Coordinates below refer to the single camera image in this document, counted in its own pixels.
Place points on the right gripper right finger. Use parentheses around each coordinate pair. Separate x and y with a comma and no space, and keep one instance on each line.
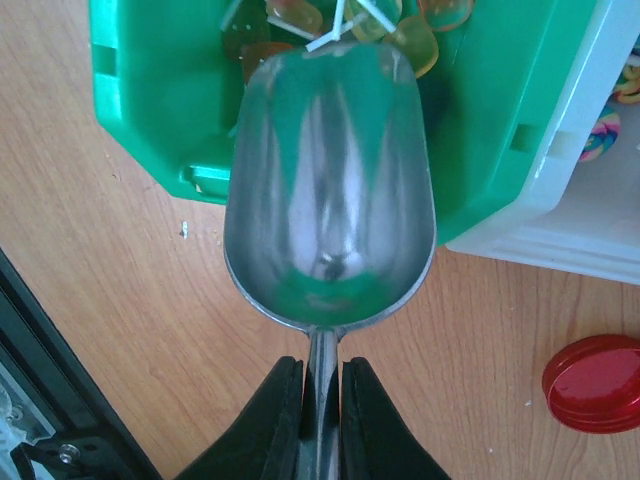
(375,442)

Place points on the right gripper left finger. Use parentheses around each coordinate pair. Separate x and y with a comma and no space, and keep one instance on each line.
(262,442)

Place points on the metal scoop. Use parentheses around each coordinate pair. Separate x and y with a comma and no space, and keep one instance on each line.
(330,221)

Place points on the white candy bin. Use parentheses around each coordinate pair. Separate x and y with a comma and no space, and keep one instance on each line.
(578,208)

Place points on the green candy bin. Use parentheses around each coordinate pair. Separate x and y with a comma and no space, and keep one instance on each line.
(167,92)

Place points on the red jar lid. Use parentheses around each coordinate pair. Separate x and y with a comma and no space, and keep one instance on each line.
(592,385)

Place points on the black aluminium frame rail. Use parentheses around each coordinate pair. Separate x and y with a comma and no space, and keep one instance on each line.
(55,421)

